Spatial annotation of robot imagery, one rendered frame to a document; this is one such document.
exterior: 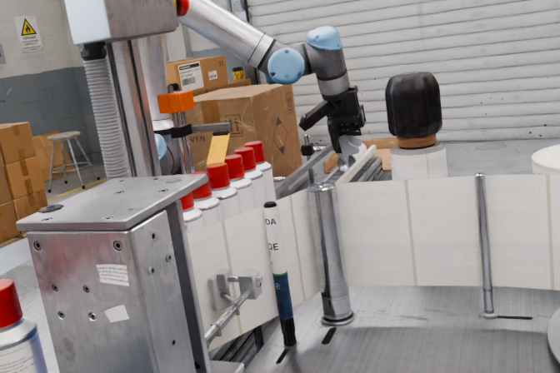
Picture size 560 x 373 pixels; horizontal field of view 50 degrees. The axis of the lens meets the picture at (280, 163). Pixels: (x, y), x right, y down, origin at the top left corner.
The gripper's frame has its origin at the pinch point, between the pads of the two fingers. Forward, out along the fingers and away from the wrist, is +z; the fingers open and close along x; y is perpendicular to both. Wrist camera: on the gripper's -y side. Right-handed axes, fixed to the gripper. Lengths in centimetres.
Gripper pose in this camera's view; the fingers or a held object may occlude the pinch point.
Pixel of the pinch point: (342, 158)
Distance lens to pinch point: 158.4
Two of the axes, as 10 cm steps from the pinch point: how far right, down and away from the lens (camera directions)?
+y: 9.3, -0.5, -3.7
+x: 2.8, -5.6, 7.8
